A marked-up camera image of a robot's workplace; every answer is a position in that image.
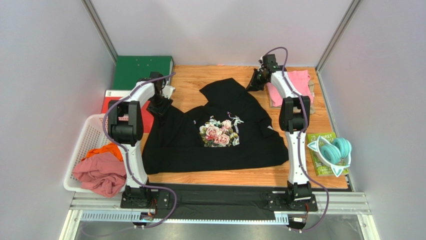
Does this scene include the teal headphones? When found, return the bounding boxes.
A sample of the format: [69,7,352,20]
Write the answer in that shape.
[306,135,353,178]

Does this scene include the red ring binder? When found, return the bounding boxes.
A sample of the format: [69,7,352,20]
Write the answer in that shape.
[101,89,154,134]

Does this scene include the white plastic laundry basket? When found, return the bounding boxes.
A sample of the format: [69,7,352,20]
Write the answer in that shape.
[63,114,125,193]

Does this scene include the orange t shirt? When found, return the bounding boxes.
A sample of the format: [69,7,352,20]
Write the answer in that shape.
[80,142,124,162]

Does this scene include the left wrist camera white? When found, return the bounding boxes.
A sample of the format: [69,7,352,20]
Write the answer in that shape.
[161,85,176,99]

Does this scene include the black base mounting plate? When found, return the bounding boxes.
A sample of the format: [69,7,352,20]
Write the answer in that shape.
[120,183,318,221]

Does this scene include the folded pink t shirt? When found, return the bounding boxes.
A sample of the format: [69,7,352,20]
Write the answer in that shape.
[266,70,315,108]

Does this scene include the green book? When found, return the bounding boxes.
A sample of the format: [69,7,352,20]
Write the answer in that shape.
[306,132,350,177]

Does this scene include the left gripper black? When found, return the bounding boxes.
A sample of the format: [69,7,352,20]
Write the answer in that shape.
[146,93,174,120]

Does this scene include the aluminium frame rail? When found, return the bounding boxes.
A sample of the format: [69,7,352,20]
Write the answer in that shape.
[70,192,372,225]

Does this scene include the folded beige t shirt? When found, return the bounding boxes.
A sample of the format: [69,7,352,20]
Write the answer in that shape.
[266,78,315,115]

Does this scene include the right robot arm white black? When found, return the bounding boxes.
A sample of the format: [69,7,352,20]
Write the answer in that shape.
[245,53,312,204]

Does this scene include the dusty pink t shirt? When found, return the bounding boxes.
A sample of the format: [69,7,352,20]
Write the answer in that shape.
[72,152,127,198]

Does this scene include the black floral t shirt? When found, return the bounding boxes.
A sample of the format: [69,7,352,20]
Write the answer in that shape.
[141,78,289,175]

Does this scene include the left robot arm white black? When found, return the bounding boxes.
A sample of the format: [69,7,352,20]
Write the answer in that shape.
[103,72,176,204]

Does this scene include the green ring binder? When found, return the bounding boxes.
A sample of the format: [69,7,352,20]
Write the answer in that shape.
[111,55,175,90]

